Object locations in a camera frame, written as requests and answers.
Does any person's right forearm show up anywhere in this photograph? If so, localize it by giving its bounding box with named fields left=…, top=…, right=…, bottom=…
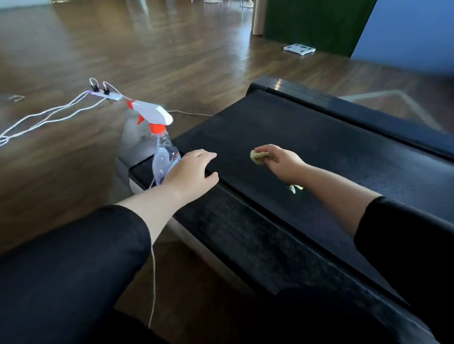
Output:
left=297, top=164, right=382, bottom=237

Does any clear spray bottle orange trigger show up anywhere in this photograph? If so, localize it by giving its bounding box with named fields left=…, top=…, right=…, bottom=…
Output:
left=127, top=99, right=182, bottom=186

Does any white power cable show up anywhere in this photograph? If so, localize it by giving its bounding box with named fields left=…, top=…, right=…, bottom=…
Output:
left=0, top=90, right=91, bottom=139
left=0, top=97, right=107, bottom=148

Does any thin white hanging cord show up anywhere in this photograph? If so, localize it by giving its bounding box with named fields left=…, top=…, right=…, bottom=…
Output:
left=148, top=177, right=157, bottom=329

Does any white power strip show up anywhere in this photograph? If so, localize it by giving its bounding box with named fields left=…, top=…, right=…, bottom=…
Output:
left=88, top=90, right=124, bottom=101

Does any yellow cleaning cloth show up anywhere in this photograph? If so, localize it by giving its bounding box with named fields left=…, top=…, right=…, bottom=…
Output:
left=250, top=150, right=304, bottom=195

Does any green partition panel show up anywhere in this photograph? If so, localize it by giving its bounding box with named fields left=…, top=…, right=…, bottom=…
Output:
left=263, top=0, right=377, bottom=57

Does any person's left hand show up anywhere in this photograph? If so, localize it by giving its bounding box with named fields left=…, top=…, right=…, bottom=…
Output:
left=162, top=149, right=220, bottom=206

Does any black treadmill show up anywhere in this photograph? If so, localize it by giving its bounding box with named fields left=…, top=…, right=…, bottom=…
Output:
left=128, top=75, right=454, bottom=344

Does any thin white cable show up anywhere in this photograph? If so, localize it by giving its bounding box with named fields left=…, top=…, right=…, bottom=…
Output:
left=102, top=81, right=213, bottom=117

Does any person's left forearm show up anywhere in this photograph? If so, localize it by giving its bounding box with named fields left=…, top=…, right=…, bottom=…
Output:
left=115, top=182, right=186, bottom=246

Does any white flat floor plate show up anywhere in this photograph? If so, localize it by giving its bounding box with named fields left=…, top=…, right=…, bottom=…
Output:
left=283, top=43, right=316, bottom=56

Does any black long-sleeved top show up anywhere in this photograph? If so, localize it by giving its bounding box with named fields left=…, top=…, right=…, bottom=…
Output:
left=0, top=196, right=454, bottom=344

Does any wooden pillar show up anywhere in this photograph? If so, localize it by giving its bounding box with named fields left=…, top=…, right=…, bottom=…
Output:
left=251, top=0, right=268, bottom=36

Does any person's right hand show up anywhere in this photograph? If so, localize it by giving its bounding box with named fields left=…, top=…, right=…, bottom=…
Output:
left=254, top=144, right=308, bottom=185

